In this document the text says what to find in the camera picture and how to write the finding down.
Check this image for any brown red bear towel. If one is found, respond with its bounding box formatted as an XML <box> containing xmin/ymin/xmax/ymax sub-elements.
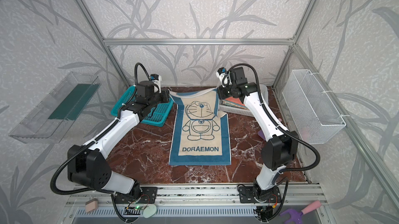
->
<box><xmin>222</xmin><ymin>97</ymin><xmax>246</xmax><ymax>108</ymax></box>

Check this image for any teal plastic basket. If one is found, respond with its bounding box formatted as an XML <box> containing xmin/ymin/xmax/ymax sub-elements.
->
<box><xmin>111</xmin><ymin>86</ymin><xmax>174</xmax><ymax>127</ymax></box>

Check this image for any white plastic basket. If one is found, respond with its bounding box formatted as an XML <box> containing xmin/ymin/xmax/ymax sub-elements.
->
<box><xmin>218</xmin><ymin>84</ymin><xmax>269</xmax><ymax>117</ymax></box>

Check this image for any blue cream Doraemon towel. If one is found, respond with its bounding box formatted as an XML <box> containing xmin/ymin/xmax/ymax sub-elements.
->
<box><xmin>169</xmin><ymin>88</ymin><xmax>231</xmax><ymax>166</ymax></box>

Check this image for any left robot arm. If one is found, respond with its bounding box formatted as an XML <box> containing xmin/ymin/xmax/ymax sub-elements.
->
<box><xmin>50</xmin><ymin>71</ymin><xmax>169</xmax><ymax>200</ymax></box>

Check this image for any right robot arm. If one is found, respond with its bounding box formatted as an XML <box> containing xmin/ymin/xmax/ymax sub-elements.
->
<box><xmin>216</xmin><ymin>63</ymin><xmax>321</xmax><ymax>201</ymax></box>

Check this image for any pale green oval pad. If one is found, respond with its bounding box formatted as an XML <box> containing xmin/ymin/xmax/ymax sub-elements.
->
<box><xmin>142</xmin><ymin>204</ymin><xmax>157</xmax><ymax>218</ymax></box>

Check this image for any brown sponge block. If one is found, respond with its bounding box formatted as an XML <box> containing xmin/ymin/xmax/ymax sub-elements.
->
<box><xmin>85</xmin><ymin>199</ymin><xmax>98</xmax><ymax>214</ymax></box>

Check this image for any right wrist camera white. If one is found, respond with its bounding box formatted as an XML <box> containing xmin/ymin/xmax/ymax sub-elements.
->
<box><xmin>216</xmin><ymin>67</ymin><xmax>231</xmax><ymax>88</ymax></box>

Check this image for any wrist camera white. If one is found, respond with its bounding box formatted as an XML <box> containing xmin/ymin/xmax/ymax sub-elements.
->
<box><xmin>150</xmin><ymin>73</ymin><xmax>162</xmax><ymax>93</ymax></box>
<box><xmin>216</xmin><ymin>67</ymin><xmax>231</xmax><ymax>88</ymax></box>

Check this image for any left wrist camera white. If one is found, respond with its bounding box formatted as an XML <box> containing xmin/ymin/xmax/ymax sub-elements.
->
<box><xmin>150</xmin><ymin>73</ymin><xmax>162</xmax><ymax>93</ymax></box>

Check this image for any white wire mesh basket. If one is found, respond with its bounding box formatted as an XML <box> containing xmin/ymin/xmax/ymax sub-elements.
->
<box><xmin>282</xmin><ymin>69</ymin><xmax>346</xmax><ymax>145</ymax></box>

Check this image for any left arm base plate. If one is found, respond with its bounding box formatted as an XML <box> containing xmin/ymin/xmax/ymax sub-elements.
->
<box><xmin>114</xmin><ymin>187</ymin><xmax>158</xmax><ymax>204</ymax></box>

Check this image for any clear acrylic wall shelf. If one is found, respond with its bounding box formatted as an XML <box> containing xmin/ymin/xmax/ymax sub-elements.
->
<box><xmin>9</xmin><ymin>72</ymin><xmax>101</xmax><ymax>144</ymax></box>

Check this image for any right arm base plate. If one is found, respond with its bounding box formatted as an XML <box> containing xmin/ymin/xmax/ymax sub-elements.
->
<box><xmin>237</xmin><ymin>185</ymin><xmax>282</xmax><ymax>205</ymax></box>

